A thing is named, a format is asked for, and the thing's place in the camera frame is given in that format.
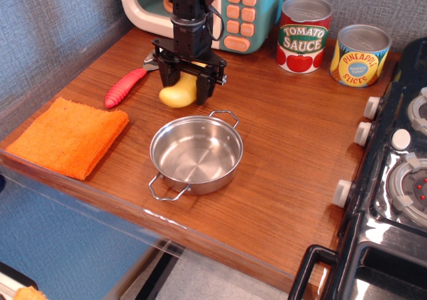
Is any white stove knob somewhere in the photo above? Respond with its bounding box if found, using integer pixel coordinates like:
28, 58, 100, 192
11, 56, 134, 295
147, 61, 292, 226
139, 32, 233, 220
333, 179, 352, 208
354, 122, 372, 147
364, 97, 381, 120

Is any red handled metal spoon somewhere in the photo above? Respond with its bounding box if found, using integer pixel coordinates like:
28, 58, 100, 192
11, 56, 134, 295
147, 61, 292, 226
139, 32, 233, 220
104, 50, 158, 109

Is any black toy stove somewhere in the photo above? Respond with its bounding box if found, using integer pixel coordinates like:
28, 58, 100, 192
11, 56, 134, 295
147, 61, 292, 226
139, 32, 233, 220
318, 38, 426, 299

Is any orange folded cloth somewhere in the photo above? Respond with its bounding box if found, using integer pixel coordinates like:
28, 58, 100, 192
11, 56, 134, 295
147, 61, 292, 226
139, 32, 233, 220
6, 97, 129, 180

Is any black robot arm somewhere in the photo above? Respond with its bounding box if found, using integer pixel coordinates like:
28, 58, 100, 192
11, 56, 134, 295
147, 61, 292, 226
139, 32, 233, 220
122, 0, 227, 105

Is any yellow toy banana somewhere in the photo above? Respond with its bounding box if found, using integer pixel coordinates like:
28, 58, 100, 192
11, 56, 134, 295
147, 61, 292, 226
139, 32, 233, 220
159, 73, 197, 109

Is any teal toy microwave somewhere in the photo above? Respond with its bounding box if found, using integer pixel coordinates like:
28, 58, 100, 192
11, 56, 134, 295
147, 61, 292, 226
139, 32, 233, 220
121, 0, 284, 54

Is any tomato sauce can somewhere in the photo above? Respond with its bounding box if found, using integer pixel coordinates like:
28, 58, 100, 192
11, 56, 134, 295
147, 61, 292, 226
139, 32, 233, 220
276, 0, 333, 74

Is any orange object at corner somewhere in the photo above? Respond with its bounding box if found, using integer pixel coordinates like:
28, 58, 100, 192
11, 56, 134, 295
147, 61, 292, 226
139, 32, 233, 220
13, 286, 47, 300

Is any black oven door handle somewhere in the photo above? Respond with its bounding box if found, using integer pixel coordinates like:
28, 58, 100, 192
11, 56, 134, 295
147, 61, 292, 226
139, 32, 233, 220
288, 244, 338, 299

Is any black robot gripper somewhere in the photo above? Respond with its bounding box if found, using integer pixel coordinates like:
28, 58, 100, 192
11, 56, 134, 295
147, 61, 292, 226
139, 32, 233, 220
152, 24, 227, 105

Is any small steel pan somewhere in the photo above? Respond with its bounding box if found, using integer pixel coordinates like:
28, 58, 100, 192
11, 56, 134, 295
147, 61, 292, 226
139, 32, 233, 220
148, 110, 244, 201

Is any pineapple slices can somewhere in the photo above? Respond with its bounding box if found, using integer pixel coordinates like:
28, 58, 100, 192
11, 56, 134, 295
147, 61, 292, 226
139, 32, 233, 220
330, 24, 392, 88

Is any clear acrylic table guard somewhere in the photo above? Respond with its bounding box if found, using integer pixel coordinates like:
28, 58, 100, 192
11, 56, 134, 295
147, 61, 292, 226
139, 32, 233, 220
2, 31, 296, 291

